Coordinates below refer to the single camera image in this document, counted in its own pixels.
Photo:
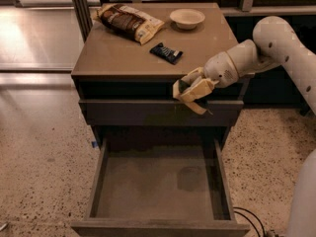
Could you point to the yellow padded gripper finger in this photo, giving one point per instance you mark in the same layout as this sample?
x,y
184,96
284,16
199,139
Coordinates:
x,y
189,78
205,86

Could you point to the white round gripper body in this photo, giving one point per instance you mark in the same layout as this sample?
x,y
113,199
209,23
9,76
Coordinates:
x,y
219,70

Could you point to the dark green yellow sponge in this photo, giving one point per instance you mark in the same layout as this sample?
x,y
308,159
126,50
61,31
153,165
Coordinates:
x,y
188,96

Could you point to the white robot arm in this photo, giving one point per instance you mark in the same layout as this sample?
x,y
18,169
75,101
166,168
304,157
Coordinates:
x,y
274,43

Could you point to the grey drawer cabinet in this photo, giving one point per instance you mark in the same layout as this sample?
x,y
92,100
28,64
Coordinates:
x,y
111,67

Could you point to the closed grey top drawer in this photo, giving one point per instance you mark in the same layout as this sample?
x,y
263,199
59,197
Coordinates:
x,y
158,113

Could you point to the open grey middle drawer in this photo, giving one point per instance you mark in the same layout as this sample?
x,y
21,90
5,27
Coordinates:
x,y
164,191

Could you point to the dark blue snack packet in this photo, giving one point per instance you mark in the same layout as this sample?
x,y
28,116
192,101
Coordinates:
x,y
166,53

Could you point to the white ceramic bowl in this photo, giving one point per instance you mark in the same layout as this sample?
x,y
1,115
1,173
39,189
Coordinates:
x,y
187,19

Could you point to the brown yellow chip bag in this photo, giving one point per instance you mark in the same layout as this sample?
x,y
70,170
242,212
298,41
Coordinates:
x,y
128,22

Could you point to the blue tape piece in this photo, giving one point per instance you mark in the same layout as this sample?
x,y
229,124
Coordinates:
x,y
94,144

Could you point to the metal floor vent grille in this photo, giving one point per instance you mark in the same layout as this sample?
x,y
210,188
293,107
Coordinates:
x,y
273,233

